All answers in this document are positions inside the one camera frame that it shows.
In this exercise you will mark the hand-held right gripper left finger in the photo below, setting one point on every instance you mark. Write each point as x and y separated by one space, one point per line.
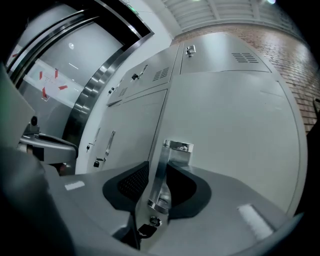
90 195

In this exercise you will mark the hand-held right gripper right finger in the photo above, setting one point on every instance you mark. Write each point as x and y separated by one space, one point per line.
225 212

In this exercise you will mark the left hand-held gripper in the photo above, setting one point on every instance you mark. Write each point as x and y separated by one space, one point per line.
15 107

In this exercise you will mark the grey metal locker door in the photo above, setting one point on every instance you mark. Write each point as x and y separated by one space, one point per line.
225 112

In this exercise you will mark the grey plain locker door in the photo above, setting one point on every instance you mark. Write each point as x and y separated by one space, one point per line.
132 125

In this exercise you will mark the grey elevator door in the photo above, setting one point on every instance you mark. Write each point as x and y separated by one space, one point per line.
82 50

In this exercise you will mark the silver locker latch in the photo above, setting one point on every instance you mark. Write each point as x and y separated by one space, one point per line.
190 50
137 74

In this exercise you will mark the grey vented locker door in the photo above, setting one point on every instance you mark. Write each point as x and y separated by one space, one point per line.
215 52
150 85

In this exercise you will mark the black padlock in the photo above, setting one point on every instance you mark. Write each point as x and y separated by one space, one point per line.
96 163

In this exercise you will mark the small key in lock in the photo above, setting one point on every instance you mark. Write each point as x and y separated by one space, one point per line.
87 148

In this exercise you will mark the paper notice with red tape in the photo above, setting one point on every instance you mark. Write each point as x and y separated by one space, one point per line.
52 83

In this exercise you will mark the key with black fob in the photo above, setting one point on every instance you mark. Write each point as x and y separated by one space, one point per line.
147 228

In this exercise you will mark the stainless steel elevator frame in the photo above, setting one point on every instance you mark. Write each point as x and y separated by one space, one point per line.
100 82

